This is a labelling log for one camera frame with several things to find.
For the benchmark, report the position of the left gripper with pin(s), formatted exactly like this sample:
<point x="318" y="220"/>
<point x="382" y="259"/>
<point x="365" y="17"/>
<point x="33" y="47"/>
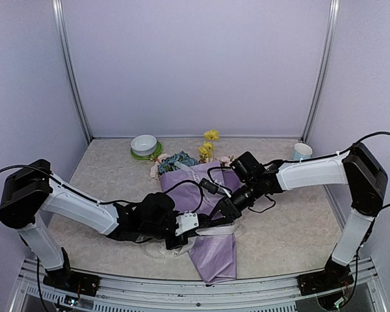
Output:
<point x="182" y="241"/>

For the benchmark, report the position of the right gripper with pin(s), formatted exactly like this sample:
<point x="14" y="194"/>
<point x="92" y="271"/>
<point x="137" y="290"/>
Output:
<point x="229" y="206"/>

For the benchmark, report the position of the clear printed cellophane wrap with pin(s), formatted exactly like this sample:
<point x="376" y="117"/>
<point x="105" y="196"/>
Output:
<point x="187" y="197"/>

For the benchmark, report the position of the purple wrapping paper sheet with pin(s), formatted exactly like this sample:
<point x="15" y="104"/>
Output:
<point x="214" y="259"/>

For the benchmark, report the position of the yellow fake flower stem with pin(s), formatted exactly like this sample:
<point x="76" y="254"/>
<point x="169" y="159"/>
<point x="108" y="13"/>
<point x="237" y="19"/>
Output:
<point x="207" y="149"/>

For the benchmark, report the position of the blue fake flower bunch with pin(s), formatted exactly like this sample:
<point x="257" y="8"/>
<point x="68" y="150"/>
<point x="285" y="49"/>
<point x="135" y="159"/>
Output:
<point x="174" y="162"/>

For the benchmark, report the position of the pink fake rose bunch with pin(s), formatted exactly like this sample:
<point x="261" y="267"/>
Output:
<point x="154" y="170"/>

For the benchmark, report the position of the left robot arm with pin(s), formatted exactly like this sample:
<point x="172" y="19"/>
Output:
<point x="34" y="188"/>

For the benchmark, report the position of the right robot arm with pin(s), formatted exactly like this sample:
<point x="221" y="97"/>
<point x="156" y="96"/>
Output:
<point x="355" y="167"/>

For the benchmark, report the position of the green plate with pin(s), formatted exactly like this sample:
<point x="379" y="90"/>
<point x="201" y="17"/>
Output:
<point x="150" y="157"/>

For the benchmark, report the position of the white ceramic bowl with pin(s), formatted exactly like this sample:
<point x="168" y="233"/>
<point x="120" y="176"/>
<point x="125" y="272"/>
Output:
<point x="144" y="145"/>

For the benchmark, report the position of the light blue mug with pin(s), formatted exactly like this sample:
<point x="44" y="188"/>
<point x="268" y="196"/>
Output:
<point x="302" y="151"/>

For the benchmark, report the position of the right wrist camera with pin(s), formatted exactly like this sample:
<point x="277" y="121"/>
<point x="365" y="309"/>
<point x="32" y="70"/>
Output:
<point x="215" y="188"/>

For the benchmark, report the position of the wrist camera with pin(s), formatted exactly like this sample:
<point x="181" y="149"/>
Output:
<point x="186" y="222"/>
<point x="215" y="188"/>

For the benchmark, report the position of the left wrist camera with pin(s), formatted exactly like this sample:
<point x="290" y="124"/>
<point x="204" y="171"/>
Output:
<point x="186" y="222"/>

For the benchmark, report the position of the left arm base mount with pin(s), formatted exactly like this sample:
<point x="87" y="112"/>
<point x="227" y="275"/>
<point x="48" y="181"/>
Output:
<point x="74" y="282"/>

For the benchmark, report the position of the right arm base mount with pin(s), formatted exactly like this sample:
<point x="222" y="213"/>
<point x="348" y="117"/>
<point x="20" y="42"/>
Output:
<point x="321" y="281"/>

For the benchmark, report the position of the front aluminium rail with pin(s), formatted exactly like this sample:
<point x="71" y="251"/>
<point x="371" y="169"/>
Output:
<point x="277" y="293"/>

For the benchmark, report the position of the right aluminium frame post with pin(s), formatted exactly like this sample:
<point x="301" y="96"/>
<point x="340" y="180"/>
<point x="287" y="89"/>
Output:
<point x="322" y="70"/>

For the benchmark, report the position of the aluminium frame post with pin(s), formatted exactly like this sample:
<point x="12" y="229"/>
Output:
<point x="69" y="68"/>
<point x="322" y="70"/>

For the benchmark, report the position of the left aluminium frame post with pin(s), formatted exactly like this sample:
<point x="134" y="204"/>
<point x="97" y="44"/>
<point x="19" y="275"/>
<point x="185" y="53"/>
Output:
<point x="69" y="68"/>

